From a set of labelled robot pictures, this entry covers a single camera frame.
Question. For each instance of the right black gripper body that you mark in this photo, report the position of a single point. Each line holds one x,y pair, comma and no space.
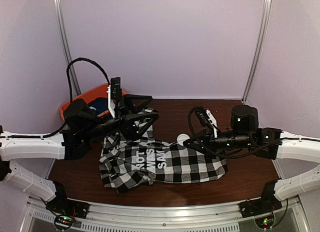
209,137

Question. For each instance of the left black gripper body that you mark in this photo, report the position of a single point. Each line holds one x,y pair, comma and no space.
122,124

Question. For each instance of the black white checkered shirt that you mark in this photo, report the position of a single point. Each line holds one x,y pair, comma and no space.
125,164

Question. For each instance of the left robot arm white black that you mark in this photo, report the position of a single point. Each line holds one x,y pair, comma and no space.
72,143

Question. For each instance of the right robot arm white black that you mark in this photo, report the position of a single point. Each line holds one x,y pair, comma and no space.
246,138

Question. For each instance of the dark blue garment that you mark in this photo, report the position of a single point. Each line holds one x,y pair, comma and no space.
99,105

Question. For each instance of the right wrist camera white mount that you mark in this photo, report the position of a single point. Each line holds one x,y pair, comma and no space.
207,119

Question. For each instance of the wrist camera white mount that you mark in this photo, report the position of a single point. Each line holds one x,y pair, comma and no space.
207,119
114,93

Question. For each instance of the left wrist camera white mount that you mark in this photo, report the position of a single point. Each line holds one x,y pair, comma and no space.
114,93

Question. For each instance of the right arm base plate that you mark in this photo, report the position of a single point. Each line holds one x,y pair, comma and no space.
254,207

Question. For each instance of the aluminium front rail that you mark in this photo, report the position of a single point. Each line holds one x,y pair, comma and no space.
217,217

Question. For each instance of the left aluminium corner post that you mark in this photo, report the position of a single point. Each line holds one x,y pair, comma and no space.
65,45

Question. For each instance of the aluminium corner post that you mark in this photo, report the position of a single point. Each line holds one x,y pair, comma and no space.
264,22
65,45

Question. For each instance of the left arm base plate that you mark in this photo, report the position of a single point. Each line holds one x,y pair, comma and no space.
69,207

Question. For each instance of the right aluminium corner post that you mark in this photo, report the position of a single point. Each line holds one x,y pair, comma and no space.
264,22

